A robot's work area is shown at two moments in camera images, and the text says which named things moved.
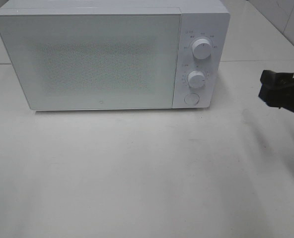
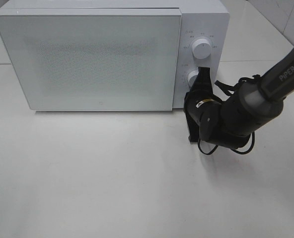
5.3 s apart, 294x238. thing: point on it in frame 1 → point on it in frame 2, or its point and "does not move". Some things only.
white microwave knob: [201, 48] does not move
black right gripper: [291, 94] → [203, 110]
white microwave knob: [196, 79] does not move
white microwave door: [93, 61] does not move
